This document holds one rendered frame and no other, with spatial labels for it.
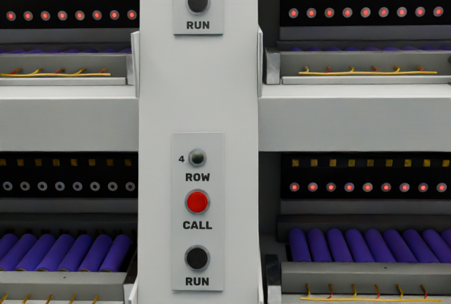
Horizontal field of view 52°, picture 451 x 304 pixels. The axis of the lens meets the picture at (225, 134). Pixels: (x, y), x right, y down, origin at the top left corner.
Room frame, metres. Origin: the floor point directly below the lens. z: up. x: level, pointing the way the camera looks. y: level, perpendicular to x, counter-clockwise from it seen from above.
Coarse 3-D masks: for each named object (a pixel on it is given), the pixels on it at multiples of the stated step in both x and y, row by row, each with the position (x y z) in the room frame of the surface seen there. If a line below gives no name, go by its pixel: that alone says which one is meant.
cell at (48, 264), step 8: (64, 240) 0.49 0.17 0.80; (72, 240) 0.50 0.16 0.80; (56, 248) 0.47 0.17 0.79; (64, 248) 0.48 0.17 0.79; (48, 256) 0.46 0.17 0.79; (56, 256) 0.46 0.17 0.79; (64, 256) 0.47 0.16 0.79; (40, 264) 0.45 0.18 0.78; (48, 264) 0.45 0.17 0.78; (56, 264) 0.45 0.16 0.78
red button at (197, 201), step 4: (196, 192) 0.36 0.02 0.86; (200, 192) 0.36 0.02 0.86; (192, 196) 0.35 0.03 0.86; (196, 196) 0.35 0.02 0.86; (200, 196) 0.35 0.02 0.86; (204, 196) 0.36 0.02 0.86; (188, 200) 0.36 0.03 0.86; (192, 200) 0.35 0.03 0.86; (196, 200) 0.35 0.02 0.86; (200, 200) 0.35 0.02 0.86; (204, 200) 0.35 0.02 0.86; (188, 204) 0.36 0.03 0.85; (192, 204) 0.35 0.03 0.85; (196, 204) 0.35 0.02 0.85; (200, 204) 0.35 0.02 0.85; (204, 204) 0.35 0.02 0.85; (192, 208) 0.35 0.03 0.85; (196, 208) 0.35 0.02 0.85; (200, 208) 0.35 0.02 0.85; (204, 208) 0.36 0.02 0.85; (196, 212) 0.36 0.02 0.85
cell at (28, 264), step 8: (40, 240) 0.49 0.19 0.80; (48, 240) 0.49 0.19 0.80; (32, 248) 0.47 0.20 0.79; (40, 248) 0.47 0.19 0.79; (48, 248) 0.48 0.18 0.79; (24, 256) 0.46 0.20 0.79; (32, 256) 0.46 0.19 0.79; (40, 256) 0.47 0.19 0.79; (24, 264) 0.45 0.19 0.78; (32, 264) 0.45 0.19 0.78
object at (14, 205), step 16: (0, 208) 0.54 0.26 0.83; (16, 208) 0.54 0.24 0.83; (32, 208) 0.54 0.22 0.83; (48, 208) 0.54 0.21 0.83; (64, 208) 0.54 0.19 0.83; (80, 208) 0.54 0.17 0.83; (96, 208) 0.54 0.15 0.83; (112, 208) 0.53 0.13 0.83; (128, 208) 0.53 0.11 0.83; (128, 272) 0.42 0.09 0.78; (128, 288) 0.40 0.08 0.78
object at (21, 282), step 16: (0, 272) 0.43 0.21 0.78; (16, 272) 0.43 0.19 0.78; (32, 272) 0.43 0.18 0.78; (48, 272) 0.42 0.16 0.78; (64, 272) 0.42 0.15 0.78; (80, 272) 0.42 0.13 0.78; (96, 272) 0.42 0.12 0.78; (112, 272) 0.42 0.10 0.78; (0, 288) 0.41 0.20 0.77; (16, 288) 0.41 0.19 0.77; (32, 288) 0.41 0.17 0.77; (48, 288) 0.41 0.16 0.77; (64, 288) 0.41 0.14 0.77; (80, 288) 0.41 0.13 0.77; (96, 288) 0.41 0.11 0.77; (112, 288) 0.41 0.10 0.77
